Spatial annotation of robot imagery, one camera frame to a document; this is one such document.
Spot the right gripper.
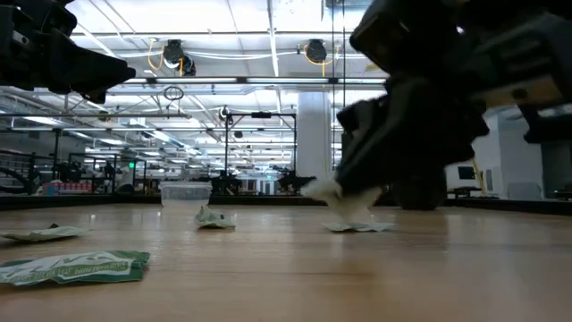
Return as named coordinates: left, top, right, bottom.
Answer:
left=335, top=44, right=572, bottom=196

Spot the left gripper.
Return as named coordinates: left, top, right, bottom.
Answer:
left=0, top=0, right=137, bottom=105

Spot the pale green white packet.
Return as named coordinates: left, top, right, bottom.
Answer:
left=299, top=177, right=385, bottom=225
left=0, top=223, right=92, bottom=243
left=193, top=204, right=237, bottom=231
left=320, top=220, right=398, bottom=234

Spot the green packet with white band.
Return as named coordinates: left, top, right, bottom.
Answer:
left=0, top=250, right=152, bottom=287

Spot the white building column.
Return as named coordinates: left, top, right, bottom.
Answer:
left=296, top=91, right=333, bottom=182

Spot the red boxes row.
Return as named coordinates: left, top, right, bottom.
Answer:
left=42, top=180, right=94, bottom=196

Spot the clear rectangular plastic container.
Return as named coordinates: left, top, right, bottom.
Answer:
left=159, top=180, right=214, bottom=208

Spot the yellow hanging cable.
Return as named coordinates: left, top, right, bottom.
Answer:
left=471, top=156, right=488, bottom=197

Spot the black ceiling cable reel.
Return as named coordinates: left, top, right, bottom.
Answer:
left=163, top=38, right=198, bottom=77
left=303, top=38, right=330, bottom=64

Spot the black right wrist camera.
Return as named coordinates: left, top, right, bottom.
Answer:
left=349, top=0, right=464, bottom=78

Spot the black background frame rig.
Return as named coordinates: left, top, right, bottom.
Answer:
left=224, top=111, right=298, bottom=198

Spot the black aluminium table frame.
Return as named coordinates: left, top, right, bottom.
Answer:
left=0, top=193, right=572, bottom=216

